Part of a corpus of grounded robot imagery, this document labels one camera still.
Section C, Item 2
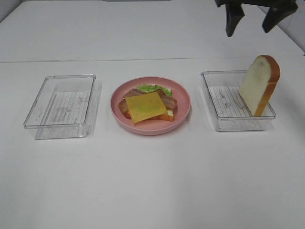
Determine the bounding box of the clear plastic left tray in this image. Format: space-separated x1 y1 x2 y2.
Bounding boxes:
23 74 99 140

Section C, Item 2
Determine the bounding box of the bread slice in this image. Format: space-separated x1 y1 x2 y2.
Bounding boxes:
122 87 175 122
238 55 281 116

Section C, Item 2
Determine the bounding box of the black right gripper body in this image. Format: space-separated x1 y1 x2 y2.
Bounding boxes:
215 0 298 10

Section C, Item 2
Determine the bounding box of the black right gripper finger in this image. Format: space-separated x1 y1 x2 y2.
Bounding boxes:
262 6 297 33
225 4 245 37

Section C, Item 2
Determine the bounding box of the yellow cheese slice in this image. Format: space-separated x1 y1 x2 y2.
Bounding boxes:
125 92 167 124

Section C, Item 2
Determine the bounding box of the bacon strip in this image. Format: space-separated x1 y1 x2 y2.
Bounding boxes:
123 89 177 110
118 99 131 119

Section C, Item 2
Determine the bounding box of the clear plastic right tray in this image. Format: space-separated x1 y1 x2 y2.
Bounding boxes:
201 70 276 132

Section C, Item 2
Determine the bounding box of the pink round plate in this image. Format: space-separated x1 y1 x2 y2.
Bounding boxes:
110 77 191 135

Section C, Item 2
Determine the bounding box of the green lettuce leaf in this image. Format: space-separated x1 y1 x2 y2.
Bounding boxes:
137 83 172 96

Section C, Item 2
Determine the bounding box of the clear plastic tray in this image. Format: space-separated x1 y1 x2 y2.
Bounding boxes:
23 74 99 140
201 70 276 132

